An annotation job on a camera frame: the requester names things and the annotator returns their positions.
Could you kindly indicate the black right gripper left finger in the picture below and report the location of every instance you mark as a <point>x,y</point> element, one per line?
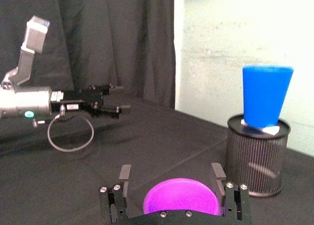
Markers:
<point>117,201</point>

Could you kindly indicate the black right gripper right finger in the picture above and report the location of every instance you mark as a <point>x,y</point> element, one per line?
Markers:
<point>233,198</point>

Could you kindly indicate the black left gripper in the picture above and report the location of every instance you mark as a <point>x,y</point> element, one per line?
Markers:
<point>83,99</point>

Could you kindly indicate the purple foam disc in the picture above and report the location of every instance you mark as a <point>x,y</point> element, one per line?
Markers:
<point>181,195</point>

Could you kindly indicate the black mesh cylinder container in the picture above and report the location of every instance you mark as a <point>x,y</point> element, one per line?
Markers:
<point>255,161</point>

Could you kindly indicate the black table cloth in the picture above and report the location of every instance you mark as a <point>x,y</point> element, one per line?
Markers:
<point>152,146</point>

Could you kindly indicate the black hanging curtain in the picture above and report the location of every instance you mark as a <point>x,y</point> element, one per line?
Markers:
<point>103,38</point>

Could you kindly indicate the small white plastic piece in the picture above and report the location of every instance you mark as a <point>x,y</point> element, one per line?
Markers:
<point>272,130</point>

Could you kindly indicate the blue foam cone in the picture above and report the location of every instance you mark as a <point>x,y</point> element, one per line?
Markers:
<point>266,94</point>

